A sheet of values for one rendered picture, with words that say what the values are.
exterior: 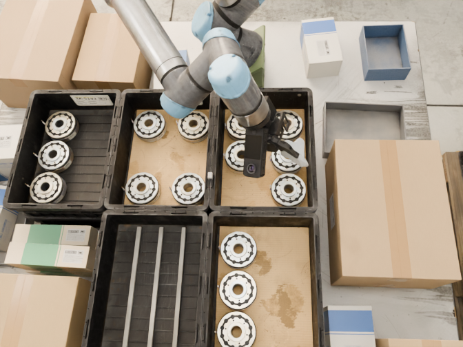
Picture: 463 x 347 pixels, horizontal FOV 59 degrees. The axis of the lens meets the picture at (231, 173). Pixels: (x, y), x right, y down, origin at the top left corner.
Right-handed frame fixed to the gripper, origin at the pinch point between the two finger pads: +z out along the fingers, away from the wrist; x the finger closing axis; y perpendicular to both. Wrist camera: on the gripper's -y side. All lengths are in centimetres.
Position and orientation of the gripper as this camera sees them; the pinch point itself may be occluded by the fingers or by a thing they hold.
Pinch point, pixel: (279, 164)
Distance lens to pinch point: 104.8
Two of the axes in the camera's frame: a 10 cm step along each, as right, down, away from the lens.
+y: 3.4, -8.8, 3.3
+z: 4.1, 4.5, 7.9
